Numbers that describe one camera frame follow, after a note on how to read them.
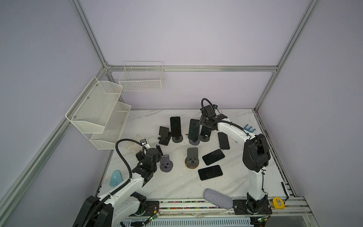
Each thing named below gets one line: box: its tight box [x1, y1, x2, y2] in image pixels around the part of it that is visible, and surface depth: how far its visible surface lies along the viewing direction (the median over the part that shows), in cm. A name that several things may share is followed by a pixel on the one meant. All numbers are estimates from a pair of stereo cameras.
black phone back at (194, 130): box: [188, 118, 201, 141], surface depth 95 cm
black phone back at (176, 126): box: [170, 116, 182, 137], surface depth 95 cm
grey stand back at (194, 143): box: [188, 139, 200, 146], surface depth 103 cm
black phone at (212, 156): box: [202, 148, 225, 166], surface depth 95 cm
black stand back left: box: [157, 125, 172, 146], surface depth 97 cm
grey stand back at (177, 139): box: [172, 134, 184, 143], surface depth 103 cm
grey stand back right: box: [198, 134, 210, 142], surface depth 104 cm
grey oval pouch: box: [203, 188, 234, 210], surface depth 76 cm
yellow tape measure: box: [272, 196, 286, 209], surface depth 76 cm
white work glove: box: [124, 134, 148, 151], surface depth 73 cm
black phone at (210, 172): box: [198, 165, 224, 181], surface depth 88 cm
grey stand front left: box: [159, 154, 174, 173], surface depth 86 cm
